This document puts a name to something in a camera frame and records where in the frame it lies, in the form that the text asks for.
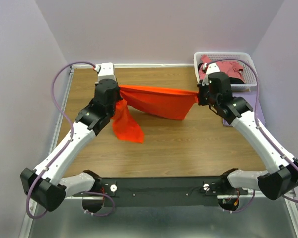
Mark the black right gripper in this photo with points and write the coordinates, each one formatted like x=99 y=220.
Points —
x=202 y=87

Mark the orange t-shirt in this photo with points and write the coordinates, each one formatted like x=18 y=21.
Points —
x=162 y=102

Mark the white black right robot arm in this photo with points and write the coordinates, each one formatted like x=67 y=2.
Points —
x=281 y=167

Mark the folded lavender t-shirt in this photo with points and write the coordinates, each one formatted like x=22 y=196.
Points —
x=250 y=97

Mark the pink t-shirt in basket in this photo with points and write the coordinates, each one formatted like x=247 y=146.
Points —
x=205 y=59

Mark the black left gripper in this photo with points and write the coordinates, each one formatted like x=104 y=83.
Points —
x=118 y=98

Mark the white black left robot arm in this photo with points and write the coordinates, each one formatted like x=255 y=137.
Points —
x=45 y=183

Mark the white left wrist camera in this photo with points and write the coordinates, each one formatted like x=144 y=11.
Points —
x=106 y=71

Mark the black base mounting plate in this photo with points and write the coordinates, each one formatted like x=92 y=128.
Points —
x=159 y=192

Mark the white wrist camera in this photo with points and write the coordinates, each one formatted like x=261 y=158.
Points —
x=209 y=68
x=106 y=71

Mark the white plastic laundry basket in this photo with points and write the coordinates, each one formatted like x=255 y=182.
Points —
x=243 y=59

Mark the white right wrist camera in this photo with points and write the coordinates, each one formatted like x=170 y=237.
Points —
x=209 y=68

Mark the black garment in basket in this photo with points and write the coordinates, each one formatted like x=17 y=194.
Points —
x=233 y=70

